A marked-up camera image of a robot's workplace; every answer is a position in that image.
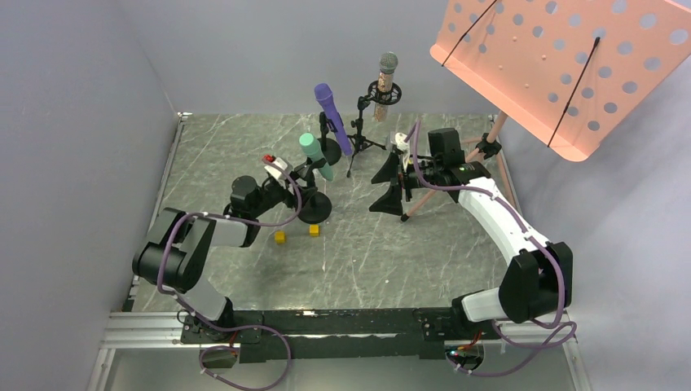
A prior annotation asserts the round-base mic stand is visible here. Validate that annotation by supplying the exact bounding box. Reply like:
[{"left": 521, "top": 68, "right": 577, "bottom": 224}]
[
  {"left": 291, "top": 158, "right": 332, "bottom": 224},
  {"left": 319, "top": 112, "right": 342, "bottom": 165}
]

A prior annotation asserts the teal microphone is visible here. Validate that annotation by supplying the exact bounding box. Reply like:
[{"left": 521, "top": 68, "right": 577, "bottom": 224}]
[{"left": 299, "top": 133, "right": 334, "bottom": 181}]

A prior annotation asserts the tripod stand with shock mount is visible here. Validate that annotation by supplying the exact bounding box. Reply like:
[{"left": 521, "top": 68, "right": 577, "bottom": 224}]
[{"left": 345, "top": 79, "right": 404, "bottom": 179}]

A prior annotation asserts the purple microphone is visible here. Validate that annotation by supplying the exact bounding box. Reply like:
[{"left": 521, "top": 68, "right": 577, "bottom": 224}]
[{"left": 314, "top": 83, "right": 353, "bottom": 156}]

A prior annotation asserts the rhinestone glitter microphone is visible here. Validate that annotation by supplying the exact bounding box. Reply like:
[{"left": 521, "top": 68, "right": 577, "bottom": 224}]
[{"left": 373, "top": 51, "right": 398, "bottom": 122}]

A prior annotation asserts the round-base mic stand front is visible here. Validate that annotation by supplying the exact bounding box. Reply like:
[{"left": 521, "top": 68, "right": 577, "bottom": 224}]
[{"left": 319, "top": 112, "right": 342, "bottom": 165}]

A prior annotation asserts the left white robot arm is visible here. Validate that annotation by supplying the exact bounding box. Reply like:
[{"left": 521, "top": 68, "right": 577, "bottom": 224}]
[{"left": 132, "top": 165, "right": 320, "bottom": 329}]

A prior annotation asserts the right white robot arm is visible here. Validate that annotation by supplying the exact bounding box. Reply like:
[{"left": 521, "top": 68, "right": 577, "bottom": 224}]
[{"left": 369, "top": 126, "right": 573, "bottom": 323}]

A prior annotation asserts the pink music stand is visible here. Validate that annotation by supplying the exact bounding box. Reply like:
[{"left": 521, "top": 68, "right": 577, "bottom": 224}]
[{"left": 400, "top": 0, "right": 691, "bottom": 223}]

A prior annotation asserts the yellow cube near teal mic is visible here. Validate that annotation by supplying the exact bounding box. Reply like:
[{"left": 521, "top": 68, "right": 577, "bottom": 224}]
[{"left": 274, "top": 231, "right": 287, "bottom": 244}]

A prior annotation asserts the yellow cube near centre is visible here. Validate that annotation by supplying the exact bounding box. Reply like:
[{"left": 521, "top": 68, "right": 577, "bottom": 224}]
[{"left": 309, "top": 224, "right": 320, "bottom": 237}]

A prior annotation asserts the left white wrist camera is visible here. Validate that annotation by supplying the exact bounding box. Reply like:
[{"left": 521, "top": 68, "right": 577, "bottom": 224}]
[{"left": 262, "top": 154, "right": 293, "bottom": 181}]

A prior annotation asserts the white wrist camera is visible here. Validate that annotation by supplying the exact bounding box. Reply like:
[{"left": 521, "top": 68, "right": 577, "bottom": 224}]
[
  {"left": 262, "top": 154, "right": 293, "bottom": 181},
  {"left": 390, "top": 132, "right": 411, "bottom": 171}
]

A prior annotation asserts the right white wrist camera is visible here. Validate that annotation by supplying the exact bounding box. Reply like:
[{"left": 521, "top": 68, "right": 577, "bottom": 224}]
[{"left": 390, "top": 132, "right": 411, "bottom": 171}]

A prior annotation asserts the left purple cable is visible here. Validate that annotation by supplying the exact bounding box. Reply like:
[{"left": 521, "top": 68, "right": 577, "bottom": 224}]
[{"left": 156, "top": 159, "right": 303, "bottom": 391}]

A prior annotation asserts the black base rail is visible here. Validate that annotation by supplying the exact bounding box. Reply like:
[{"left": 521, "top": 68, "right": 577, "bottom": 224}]
[{"left": 176, "top": 307, "right": 499, "bottom": 363}]

